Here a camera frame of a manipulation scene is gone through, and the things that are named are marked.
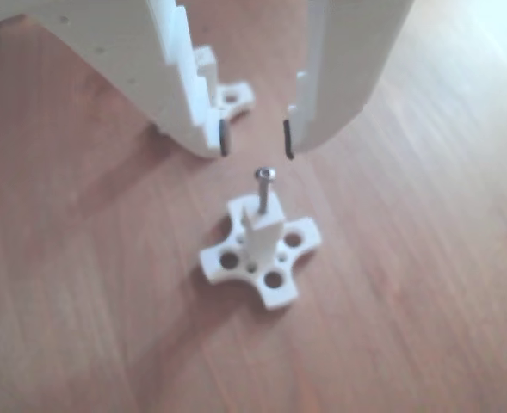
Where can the silver metal screw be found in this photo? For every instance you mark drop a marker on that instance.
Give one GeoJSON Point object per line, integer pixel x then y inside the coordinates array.
{"type": "Point", "coordinates": [264, 174]}

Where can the white cross-base screw stand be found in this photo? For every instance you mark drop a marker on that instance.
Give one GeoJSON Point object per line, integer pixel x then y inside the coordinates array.
{"type": "Point", "coordinates": [205, 64]}
{"type": "Point", "coordinates": [266, 241]}

